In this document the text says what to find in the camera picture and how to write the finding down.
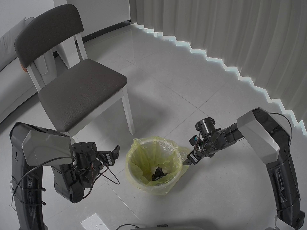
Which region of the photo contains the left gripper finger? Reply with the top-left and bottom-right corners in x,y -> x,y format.
111,145 -> 120,161

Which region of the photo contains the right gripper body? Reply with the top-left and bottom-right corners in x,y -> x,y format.
189,149 -> 212,165

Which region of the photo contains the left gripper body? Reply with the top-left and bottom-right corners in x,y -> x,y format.
96,151 -> 115,167

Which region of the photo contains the yellow plastic bag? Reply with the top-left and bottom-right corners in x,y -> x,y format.
126,136 -> 192,196

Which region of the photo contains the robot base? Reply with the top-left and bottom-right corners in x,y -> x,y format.
130,223 -> 199,230

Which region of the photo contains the crumpled black plastic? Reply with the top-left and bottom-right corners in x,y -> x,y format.
151,166 -> 168,181

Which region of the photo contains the dark grey white-legged chair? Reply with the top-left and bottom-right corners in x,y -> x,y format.
14,4 -> 135,135

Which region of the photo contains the pale beige curtain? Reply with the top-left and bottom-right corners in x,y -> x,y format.
128,0 -> 307,122

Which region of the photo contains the black cable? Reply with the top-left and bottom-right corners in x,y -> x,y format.
117,223 -> 138,230
11,156 -> 76,199
271,112 -> 292,154

